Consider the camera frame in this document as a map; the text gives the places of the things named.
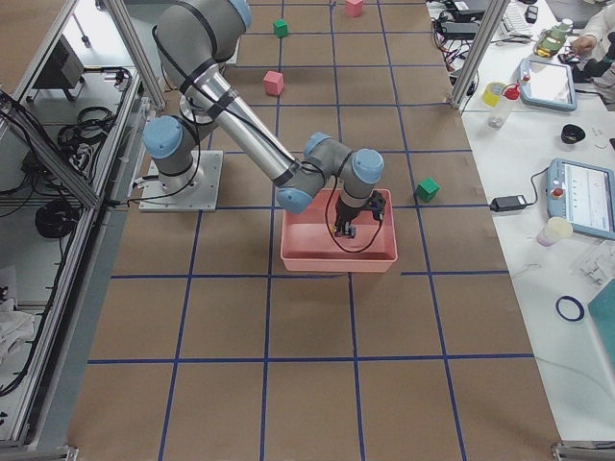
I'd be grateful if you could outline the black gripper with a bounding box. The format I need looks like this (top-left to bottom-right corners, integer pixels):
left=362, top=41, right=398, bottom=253
left=334, top=188, right=369, bottom=229

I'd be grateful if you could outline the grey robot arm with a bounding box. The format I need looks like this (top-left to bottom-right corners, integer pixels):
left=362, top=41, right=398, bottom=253
left=143, top=1, right=384, bottom=235

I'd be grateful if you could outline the pink plastic bin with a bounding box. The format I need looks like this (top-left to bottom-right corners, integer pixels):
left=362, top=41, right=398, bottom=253
left=280, top=187, right=400, bottom=274

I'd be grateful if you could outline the green foam cube near bin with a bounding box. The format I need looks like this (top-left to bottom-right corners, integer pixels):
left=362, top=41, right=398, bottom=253
left=415, top=177, right=440, bottom=203

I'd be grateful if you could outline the pink foam cube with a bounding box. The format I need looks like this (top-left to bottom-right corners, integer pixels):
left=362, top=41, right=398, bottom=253
left=262, top=70, right=284, bottom=96
left=345, top=0, right=364, bottom=17

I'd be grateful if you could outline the black power adapter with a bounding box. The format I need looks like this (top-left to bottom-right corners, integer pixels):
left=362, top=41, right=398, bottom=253
left=489, top=195, right=529, bottom=212

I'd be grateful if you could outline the clear squeeze bottle red cap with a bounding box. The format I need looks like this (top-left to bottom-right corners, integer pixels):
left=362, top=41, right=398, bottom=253
left=487, top=83, right=520, bottom=129

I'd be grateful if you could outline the yellow tape roll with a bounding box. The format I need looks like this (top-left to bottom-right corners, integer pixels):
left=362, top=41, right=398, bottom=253
left=481, top=82, right=506, bottom=108

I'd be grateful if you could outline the pink foam cube far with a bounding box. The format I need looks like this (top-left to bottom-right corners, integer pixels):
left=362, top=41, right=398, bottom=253
left=345, top=0, right=364, bottom=17

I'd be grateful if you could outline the white plastic cup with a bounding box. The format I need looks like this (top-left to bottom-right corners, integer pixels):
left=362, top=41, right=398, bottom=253
left=536, top=217, right=574, bottom=247

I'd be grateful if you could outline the teach pendant tablet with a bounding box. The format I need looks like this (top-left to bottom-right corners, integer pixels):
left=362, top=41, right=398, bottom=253
left=546, top=158, right=614, bottom=240
left=518, top=58, right=578, bottom=111

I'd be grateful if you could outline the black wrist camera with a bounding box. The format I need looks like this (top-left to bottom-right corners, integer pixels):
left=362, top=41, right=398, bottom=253
left=366, top=190, right=386, bottom=223

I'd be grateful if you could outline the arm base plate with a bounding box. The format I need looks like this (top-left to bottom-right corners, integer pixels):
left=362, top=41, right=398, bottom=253
left=138, top=150, right=224, bottom=212

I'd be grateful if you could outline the aluminium frame post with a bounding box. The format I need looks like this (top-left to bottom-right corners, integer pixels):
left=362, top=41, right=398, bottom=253
left=448, top=0, right=508, bottom=109

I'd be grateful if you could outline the blue tape ring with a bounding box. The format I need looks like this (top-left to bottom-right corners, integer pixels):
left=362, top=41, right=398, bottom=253
left=555, top=296, right=586, bottom=322

